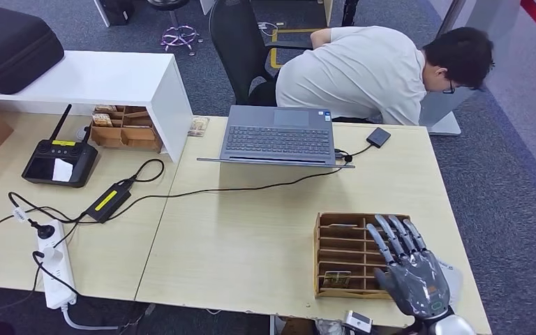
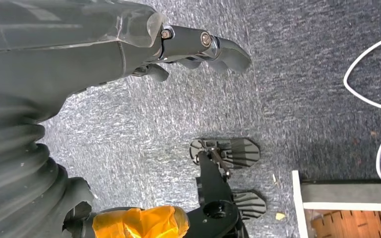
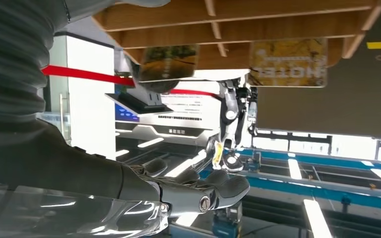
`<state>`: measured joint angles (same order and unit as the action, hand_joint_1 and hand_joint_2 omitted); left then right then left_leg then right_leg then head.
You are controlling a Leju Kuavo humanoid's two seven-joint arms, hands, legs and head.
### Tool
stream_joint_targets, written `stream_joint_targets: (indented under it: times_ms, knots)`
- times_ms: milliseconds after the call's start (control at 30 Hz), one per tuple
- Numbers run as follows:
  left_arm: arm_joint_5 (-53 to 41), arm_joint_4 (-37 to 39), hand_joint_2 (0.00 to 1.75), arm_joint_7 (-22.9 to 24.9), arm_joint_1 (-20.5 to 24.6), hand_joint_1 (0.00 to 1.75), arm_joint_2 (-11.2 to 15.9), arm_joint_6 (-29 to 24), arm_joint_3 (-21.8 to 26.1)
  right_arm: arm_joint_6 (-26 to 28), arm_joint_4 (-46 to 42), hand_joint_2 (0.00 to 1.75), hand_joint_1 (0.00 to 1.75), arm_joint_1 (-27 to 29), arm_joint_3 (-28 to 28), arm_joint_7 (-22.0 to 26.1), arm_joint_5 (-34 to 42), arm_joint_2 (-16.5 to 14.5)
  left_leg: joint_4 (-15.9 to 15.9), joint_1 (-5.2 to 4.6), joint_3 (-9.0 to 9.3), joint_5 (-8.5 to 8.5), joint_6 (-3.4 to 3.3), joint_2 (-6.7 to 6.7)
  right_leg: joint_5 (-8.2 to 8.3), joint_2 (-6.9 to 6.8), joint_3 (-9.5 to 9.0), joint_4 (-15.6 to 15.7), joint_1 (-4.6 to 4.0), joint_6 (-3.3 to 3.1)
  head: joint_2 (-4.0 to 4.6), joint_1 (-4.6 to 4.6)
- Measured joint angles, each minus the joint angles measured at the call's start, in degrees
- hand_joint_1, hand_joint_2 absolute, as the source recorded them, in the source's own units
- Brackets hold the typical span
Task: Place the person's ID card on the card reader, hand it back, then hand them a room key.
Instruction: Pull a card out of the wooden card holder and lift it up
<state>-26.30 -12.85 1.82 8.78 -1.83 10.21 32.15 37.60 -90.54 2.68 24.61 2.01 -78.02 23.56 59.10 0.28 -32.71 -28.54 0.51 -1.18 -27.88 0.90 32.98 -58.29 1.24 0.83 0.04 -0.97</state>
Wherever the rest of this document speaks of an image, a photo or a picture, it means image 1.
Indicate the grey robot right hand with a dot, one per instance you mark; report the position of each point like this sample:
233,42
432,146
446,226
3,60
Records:
418,282

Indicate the stack of patterned cards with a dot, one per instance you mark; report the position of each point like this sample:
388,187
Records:
198,126

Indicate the white card reader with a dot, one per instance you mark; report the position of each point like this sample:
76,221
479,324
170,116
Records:
455,282

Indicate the slotted wooden card organizer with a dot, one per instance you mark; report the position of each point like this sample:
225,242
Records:
342,259

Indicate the patterned key card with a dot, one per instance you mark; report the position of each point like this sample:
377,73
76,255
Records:
343,226
337,279

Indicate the person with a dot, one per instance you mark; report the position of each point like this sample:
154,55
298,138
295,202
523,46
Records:
356,74

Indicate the patterned card pack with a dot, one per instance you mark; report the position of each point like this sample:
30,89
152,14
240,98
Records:
105,109
102,120

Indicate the white crumpled object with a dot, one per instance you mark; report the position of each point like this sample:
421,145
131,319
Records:
329,328

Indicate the small brown box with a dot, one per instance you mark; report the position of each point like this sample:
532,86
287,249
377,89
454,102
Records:
295,327

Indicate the small black square drive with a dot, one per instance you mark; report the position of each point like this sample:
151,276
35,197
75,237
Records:
378,137

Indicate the grey kiosk stand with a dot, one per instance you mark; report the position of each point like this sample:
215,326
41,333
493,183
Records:
443,115

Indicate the black eyeglasses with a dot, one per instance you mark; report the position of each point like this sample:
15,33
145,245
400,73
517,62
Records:
448,90

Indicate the grey laptop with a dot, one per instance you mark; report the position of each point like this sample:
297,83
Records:
277,138

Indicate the beige wooden panel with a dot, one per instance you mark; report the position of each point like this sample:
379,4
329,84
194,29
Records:
328,11

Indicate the black office chair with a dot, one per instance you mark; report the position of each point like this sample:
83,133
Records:
240,46

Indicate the black power adapter yellow label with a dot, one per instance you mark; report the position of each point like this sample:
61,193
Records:
108,201

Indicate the brown compartment desk organizer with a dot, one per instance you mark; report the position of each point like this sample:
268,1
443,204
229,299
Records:
130,136

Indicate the white power strip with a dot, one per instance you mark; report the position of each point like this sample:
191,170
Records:
63,269

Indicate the black remote controller with antenna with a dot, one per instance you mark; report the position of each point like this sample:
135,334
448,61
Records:
80,162

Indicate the white plug-in charger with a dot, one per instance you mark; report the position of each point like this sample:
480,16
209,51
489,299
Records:
51,253

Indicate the small grey round object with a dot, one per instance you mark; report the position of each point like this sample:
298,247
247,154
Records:
81,133

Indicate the black stool with chrome base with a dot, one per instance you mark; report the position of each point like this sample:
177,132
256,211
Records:
171,3

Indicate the white paper note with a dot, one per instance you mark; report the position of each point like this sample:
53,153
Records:
62,170

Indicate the white desk shelf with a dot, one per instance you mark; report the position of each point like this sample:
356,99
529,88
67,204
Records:
101,78

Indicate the black carrying case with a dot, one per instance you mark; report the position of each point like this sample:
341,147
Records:
9,46

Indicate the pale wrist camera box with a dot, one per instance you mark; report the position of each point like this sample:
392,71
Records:
358,322

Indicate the chrome stanchion post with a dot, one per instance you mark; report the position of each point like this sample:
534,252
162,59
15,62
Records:
450,16

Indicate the black cabinet with white frame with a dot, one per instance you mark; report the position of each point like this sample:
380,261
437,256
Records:
116,11

